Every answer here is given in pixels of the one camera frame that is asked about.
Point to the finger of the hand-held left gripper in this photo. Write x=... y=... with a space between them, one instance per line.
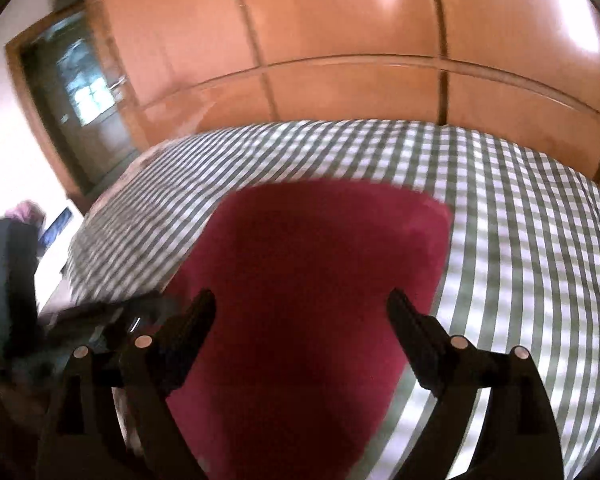
x=105 y=312

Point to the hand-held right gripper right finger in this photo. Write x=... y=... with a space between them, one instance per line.
x=405 y=320

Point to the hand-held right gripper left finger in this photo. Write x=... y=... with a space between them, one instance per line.
x=200 y=320

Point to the maroon shirt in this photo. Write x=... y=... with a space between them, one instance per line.
x=305 y=285

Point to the person's left hand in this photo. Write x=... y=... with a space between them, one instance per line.
x=26 y=211

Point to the green white checked blanket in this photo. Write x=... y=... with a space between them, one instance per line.
x=505 y=235

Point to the dark wooden glass door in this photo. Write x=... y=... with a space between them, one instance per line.
x=80 y=100

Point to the wooden wardrobe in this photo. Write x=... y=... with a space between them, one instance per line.
x=355 y=50

